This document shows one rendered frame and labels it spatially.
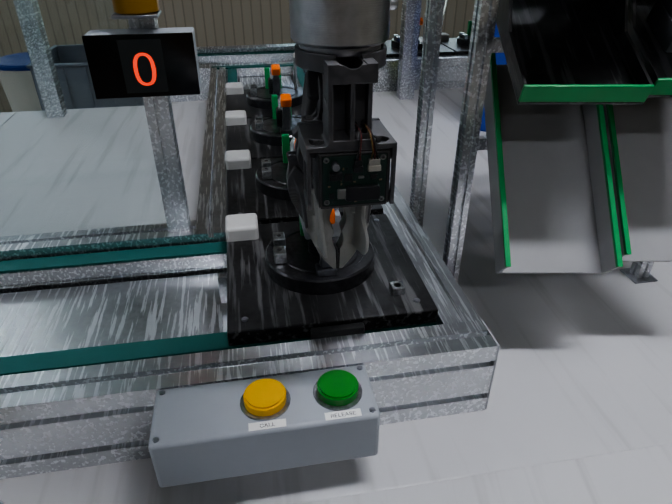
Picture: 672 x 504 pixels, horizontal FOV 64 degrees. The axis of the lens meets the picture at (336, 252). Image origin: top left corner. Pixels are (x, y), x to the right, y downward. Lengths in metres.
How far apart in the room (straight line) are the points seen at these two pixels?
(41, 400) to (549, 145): 0.64
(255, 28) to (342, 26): 3.88
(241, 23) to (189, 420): 3.90
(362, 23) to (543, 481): 0.48
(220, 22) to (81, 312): 3.68
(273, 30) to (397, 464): 3.86
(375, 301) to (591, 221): 0.29
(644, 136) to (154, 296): 0.69
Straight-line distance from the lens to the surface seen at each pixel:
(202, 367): 0.58
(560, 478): 0.64
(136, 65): 0.69
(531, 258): 0.69
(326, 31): 0.40
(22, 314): 0.81
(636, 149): 0.81
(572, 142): 0.76
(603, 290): 0.93
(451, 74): 1.94
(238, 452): 0.53
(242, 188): 0.91
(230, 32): 4.31
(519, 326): 0.81
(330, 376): 0.53
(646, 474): 0.68
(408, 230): 0.81
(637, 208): 0.78
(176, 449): 0.52
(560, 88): 0.61
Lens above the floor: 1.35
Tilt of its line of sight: 32 degrees down
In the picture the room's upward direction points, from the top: straight up
